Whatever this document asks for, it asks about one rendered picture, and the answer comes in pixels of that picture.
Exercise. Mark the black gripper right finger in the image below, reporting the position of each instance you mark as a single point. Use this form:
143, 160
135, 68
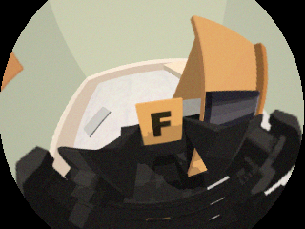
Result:
218, 144

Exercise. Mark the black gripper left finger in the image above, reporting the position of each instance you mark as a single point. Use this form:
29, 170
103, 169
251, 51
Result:
116, 162

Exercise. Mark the tan tile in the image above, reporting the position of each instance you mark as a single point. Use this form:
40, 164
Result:
161, 121

